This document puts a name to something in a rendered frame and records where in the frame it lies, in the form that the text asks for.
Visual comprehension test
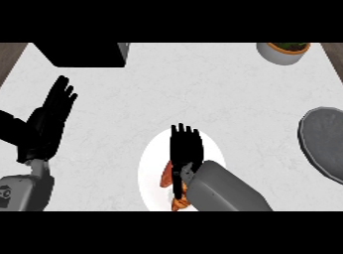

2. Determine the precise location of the black appliance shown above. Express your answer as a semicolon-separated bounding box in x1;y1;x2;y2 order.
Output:
33;43;132;68

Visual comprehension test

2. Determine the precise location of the dark grey pan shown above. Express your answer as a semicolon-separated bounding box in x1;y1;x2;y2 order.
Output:
295;106;343;189

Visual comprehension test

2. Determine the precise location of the orange sweet potato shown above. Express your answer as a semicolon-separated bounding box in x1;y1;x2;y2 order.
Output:
158;160;191;212

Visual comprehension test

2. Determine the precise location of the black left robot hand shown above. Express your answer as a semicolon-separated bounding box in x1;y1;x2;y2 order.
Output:
0;74;80;165

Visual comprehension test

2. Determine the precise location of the grey potted plant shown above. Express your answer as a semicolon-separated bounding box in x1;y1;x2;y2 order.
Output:
256;43;312;66

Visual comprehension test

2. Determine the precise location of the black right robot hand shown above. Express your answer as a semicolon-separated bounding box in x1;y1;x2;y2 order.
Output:
168;122;205;200

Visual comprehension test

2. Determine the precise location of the white plate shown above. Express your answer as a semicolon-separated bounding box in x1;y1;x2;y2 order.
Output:
136;127;229;212

